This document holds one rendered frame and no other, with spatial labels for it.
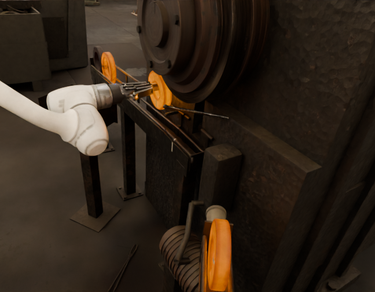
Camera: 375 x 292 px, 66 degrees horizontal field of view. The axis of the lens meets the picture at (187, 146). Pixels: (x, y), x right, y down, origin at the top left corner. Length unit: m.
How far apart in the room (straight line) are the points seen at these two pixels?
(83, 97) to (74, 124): 0.15
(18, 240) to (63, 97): 0.95
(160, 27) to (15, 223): 1.38
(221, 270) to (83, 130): 0.56
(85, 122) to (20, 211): 1.10
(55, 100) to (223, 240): 0.70
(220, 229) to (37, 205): 1.43
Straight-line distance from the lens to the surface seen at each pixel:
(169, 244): 0.98
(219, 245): 0.65
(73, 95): 1.04
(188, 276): 0.92
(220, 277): 0.67
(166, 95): 1.13
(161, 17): 0.84
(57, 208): 1.89
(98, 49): 1.98
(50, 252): 1.68
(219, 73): 0.78
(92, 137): 0.91
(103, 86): 1.09
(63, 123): 0.93
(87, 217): 1.78
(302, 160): 0.80
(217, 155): 0.86
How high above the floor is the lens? 1.28
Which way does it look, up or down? 33 degrees down
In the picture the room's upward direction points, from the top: 6 degrees clockwise
